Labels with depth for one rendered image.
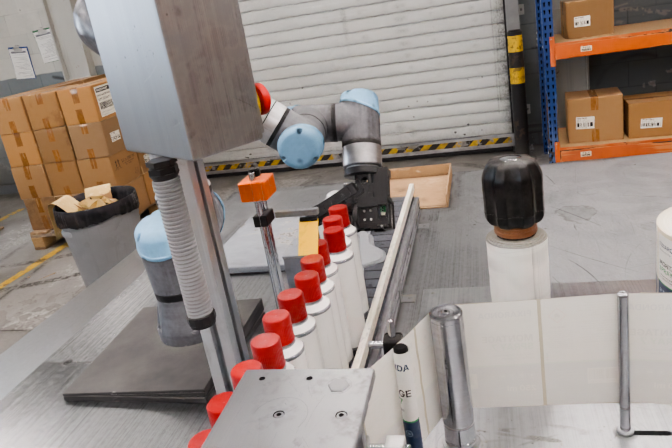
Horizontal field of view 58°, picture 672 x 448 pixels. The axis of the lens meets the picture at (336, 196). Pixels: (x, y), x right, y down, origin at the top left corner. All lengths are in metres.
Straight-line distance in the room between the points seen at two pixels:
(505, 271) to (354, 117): 0.43
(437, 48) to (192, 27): 4.56
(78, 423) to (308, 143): 0.60
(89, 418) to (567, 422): 0.75
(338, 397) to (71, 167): 4.37
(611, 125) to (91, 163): 3.68
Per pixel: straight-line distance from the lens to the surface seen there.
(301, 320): 0.77
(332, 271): 0.91
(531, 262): 0.88
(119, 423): 1.11
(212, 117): 0.65
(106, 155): 4.56
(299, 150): 1.01
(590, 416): 0.87
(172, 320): 1.18
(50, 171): 4.87
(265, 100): 0.71
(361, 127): 1.14
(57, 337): 1.48
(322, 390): 0.48
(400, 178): 2.01
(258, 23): 5.47
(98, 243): 3.41
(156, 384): 1.12
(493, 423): 0.85
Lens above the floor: 1.42
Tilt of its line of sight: 18 degrees down
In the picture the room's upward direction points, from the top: 10 degrees counter-clockwise
